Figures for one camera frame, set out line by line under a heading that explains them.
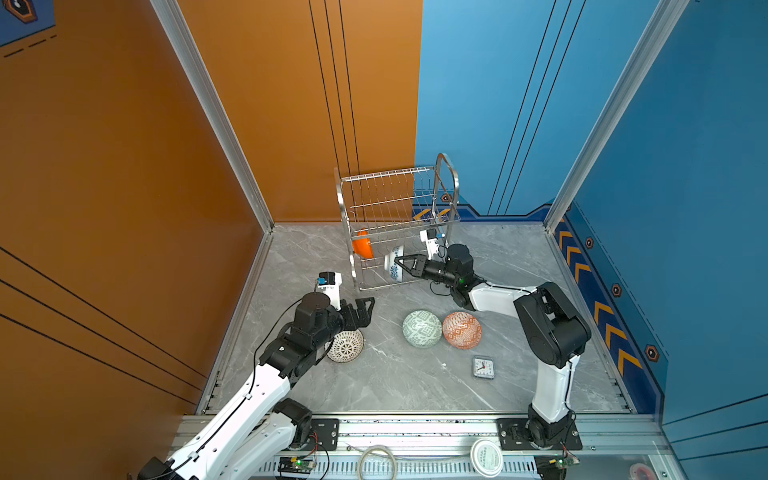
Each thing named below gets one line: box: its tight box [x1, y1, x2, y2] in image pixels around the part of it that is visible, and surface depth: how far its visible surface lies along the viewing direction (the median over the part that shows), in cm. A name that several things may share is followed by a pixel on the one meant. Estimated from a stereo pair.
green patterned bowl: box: [402, 310, 443, 349], surface depth 91 cm
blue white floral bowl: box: [384, 245, 404, 283], surface depth 89 cm
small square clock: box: [472, 355, 495, 380], surface depth 84 cm
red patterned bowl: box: [442, 311, 482, 350], surface depth 91 cm
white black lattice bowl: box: [324, 329, 364, 363], surface depth 88 cm
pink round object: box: [629, 463, 658, 480], surface depth 70 cm
